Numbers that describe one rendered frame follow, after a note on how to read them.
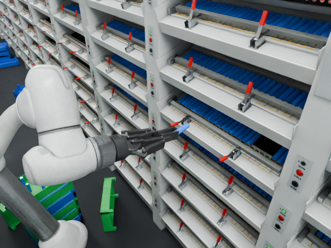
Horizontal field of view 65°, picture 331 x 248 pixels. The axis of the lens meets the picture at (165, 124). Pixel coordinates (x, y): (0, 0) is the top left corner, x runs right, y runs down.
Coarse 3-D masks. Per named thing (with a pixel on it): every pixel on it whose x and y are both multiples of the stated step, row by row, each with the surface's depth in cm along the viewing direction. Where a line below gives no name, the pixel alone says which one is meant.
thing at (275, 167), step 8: (176, 104) 116; (176, 112) 115; (184, 112) 112; (192, 112) 110; (200, 120) 106; (208, 128) 103; (216, 128) 100; (224, 136) 97; (232, 144) 95; (240, 144) 92; (248, 152) 90; (256, 152) 88; (264, 160) 86; (264, 168) 85; (272, 168) 84; (280, 168) 82
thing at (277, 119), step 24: (192, 48) 110; (168, 72) 106; (192, 72) 97; (216, 72) 95; (240, 72) 91; (264, 72) 87; (216, 96) 88; (240, 96) 84; (264, 96) 79; (288, 96) 79; (240, 120) 83; (264, 120) 76; (288, 120) 73; (288, 144) 71
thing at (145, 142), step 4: (160, 136) 79; (132, 140) 73; (136, 140) 74; (140, 140) 75; (144, 140) 76; (148, 140) 76; (152, 140) 77; (156, 140) 78; (144, 144) 76; (148, 144) 77
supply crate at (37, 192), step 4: (20, 176) 151; (24, 176) 153; (20, 180) 152; (32, 184) 153; (60, 184) 151; (32, 188) 150; (36, 188) 150; (40, 188) 150; (44, 188) 143; (48, 188) 145; (52, 188) 148; (56, 188) 150; (32, 192) 148; (36, 192) 148; (40, 192) 142; (44, 192) 144; (48, 192) 146; (36, 196) 141; (40, 196) 143; (44, 196) 145
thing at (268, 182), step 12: (168, 96) 119; (180, 96) 123; (168, 108) 119; (168, 120) 118; (180, 120) 112; (192, 132) 105; (204, 132) 104; (204, 144) 102; (216, 144) 98; (228, 144) 97; (252, 144) 94; (240, 156) 92; (240, 168) 89; (252, 168) 87; (252, 180) 88; (264, 180) 83; (276, 180) 77
